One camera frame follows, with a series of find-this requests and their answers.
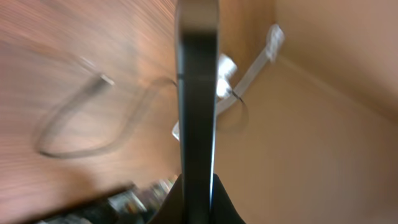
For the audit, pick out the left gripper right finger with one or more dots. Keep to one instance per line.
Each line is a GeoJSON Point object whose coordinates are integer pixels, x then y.
{"type": "Point", "coordinates": [223, 210]}

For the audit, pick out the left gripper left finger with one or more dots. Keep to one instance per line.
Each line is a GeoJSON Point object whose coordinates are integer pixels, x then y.
{"type": "Point", "coordinates": [172, 210]}

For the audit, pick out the turquoise screen Galaxy smartphone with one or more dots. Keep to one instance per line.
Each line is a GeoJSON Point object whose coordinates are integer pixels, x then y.
{"type": "Point", "coordinates": [197, 48]}

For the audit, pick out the white USB charger adapter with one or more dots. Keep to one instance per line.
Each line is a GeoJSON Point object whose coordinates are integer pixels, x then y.
{"type": "Point", "coordinates": [226, 69]}

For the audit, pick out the white power strip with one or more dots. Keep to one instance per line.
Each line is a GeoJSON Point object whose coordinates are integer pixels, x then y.
{"type": "Point", "coordinates": [274, 41]}

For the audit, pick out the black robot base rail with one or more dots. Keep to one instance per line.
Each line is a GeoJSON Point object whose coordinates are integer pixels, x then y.
{"type": "Point", "coordinates": [133, 205]}

